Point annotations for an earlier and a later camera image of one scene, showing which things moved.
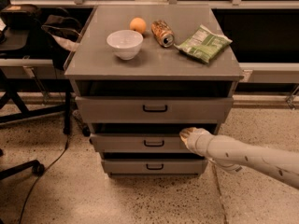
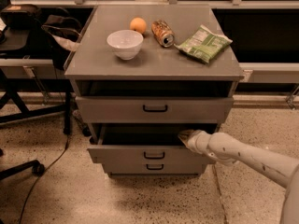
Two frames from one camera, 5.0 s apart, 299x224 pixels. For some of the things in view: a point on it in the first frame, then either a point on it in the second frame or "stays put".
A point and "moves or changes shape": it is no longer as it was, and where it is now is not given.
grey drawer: x=138 y=143 moves or changes shape
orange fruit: x=137 y=24 stays put
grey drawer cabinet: x=142 y=73 stays put
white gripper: x=196 y=140 stays put
